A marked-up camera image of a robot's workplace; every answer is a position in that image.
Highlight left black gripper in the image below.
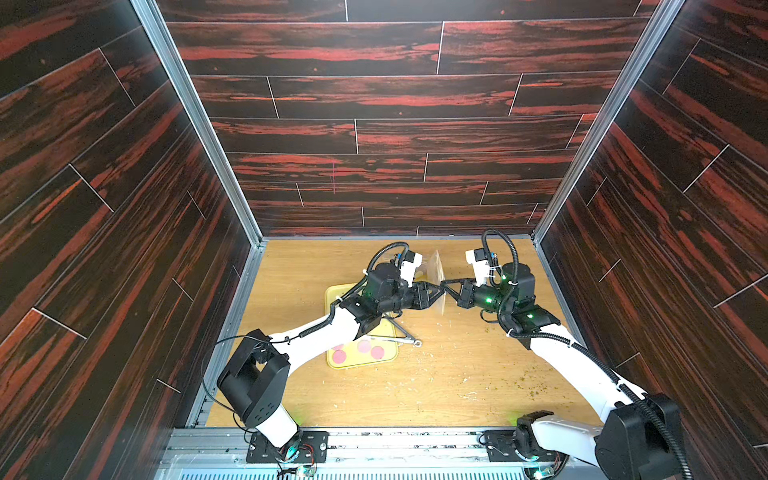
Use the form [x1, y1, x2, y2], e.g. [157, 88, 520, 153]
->
[374, 282, 443, 317]

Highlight clear resealable bag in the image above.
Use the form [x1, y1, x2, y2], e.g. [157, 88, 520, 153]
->
[416, 250, 446, 315]

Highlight metal tongs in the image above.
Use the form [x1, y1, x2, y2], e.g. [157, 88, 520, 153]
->
[368, 317, 423, 348]

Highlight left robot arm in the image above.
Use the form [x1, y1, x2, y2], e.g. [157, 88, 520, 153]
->
[216, 241, 444, 462]

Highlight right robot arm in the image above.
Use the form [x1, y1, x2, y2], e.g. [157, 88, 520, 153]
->
[441, 229, 693, 479]

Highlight yellow plastic tray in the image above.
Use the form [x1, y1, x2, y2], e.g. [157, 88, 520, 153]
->
[326, 320, 399, 370]

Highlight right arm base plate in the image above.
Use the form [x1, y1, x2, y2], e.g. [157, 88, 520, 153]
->
[478, 428, 569, 465]

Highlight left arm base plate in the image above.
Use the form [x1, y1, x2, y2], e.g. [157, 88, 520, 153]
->
[246, 429, 329, 464]

